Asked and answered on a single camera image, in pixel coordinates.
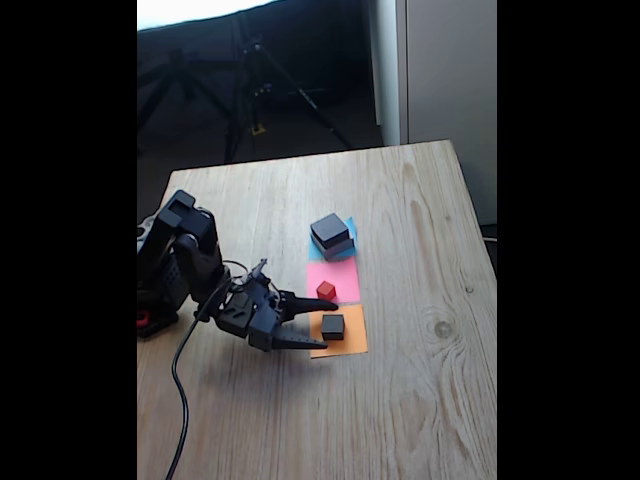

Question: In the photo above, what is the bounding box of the small black cube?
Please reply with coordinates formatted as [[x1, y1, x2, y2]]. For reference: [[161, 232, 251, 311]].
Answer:
[[321, 313, 346, 342]]

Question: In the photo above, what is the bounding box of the large grey cube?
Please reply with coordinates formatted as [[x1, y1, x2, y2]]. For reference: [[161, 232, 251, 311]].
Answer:
[[312, 234, 356, 261]]

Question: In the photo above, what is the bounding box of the medium black cube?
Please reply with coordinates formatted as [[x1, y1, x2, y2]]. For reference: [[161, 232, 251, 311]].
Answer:
[[309, 213, 350, 251]]

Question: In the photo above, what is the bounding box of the pink paper sheet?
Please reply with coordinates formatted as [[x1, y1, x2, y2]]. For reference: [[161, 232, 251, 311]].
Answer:
[[305, 258, 361, 306]]

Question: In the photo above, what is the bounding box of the orange paper sheet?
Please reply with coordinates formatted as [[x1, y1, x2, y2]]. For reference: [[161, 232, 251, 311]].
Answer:
[[308, 303, 369, 359]]

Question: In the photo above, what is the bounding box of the blue paper sheet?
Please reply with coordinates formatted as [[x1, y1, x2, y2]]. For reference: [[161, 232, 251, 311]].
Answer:
[[307, 216, 360, 261]]

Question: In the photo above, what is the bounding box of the black tripod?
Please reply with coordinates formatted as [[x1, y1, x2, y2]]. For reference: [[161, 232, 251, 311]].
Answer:
[[219, 39, 354, 164]]

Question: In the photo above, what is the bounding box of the black light stand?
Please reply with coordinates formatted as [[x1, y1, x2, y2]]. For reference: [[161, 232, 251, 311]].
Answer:
[[137, 47, 226, 146]]

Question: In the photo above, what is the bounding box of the white cabinet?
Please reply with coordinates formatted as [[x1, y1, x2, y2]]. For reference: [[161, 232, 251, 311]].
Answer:
[[369, 0, 498, 226]]

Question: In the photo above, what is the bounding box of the bright white light panel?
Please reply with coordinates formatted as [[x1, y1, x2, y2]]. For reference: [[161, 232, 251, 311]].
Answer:
[[137, 0, 281, 31]]

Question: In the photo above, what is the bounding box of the small gripper camera board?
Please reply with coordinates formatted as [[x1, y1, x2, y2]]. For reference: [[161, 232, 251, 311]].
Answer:
[[247, 258, 271, 286]]

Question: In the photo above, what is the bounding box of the black cable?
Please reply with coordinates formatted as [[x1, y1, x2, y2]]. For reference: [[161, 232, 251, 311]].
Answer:
[[164, 260, 250, 480]]

